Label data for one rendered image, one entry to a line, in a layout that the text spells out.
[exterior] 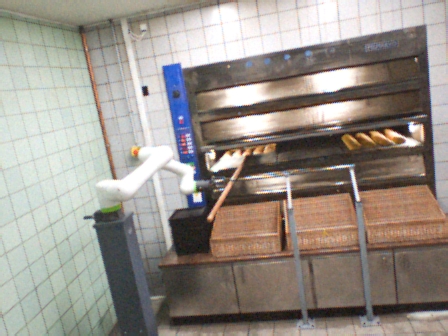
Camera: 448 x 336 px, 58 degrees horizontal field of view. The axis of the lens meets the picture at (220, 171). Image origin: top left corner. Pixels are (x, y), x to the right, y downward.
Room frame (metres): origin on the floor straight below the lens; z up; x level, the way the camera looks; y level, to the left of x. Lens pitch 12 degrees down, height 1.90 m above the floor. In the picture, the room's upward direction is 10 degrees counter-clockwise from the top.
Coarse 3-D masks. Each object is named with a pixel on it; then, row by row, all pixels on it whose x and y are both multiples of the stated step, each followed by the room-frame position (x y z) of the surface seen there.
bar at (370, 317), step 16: (256, 176) 3.10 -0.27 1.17; (272, 176) 3.07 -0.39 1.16; (288, 176) 3.04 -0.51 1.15; (352, 176) 2.91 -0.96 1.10; (288, 192) 2.95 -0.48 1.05; (288, 208) 2.86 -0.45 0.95; (368, 272) 2.73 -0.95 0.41; (368, 288) 2.73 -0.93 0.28; (304, 304) 2.83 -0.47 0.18; (368, 304) 2.73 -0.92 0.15; (304, 320) 2.83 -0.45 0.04; (368, 320) 2.74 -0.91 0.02
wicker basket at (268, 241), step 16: (224, 208) 3.51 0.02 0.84; (240, 208) 3.47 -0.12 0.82; (256, 208) 3.43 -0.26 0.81; (272, 208) 3.40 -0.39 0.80; (224, 224) 3.47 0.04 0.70; (240, 224) 3.44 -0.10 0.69; (256, 224) 3.40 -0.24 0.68; (272, 224) 3.37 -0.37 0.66; (224, 240) 3.04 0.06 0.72; (240, 240) 3.02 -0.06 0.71; (256, 240) 2.99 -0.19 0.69; (272, 240) 2.96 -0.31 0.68
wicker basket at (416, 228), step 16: (368, 192) 3.26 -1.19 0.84; (384, 192) 3.23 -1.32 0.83; (400, 192) 3.20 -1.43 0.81; (416, 192) 3.17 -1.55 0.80; (368, 208) 3.23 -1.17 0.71; (384, 208) 3.20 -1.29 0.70; (400, 208) 3.17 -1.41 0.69; (416, 208) 3.14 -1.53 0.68; (432, 208) 3.02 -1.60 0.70; (368, 224) 3.18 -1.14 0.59; (384, 224) 2.80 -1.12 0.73; (400, 224) 2.78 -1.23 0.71; (416, 224) 2.76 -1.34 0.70; (432, 224) 2.73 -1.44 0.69; (368, 240) 2.83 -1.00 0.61; (384, 240) 2.82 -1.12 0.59; (400, 240) 2.78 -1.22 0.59; (416, 240) 2.76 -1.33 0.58
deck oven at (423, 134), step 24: (192, 96) 3.56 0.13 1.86; (312, 96) 3.36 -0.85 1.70; (336, 96) 3.33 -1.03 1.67; (360, 96) 3.29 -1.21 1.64; (192, 120) 3.57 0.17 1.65; (384, 120) 3.34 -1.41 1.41; (216, 144) 3.62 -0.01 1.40; (264, 144) 3.54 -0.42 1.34; (432, 144) 3.19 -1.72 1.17; (288, 168) 3.42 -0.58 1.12; (432, 168) 3.19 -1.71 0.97; (312, 192) 3.38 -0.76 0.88; (336, 192) 3.34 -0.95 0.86; (432, 192) 3.19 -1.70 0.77
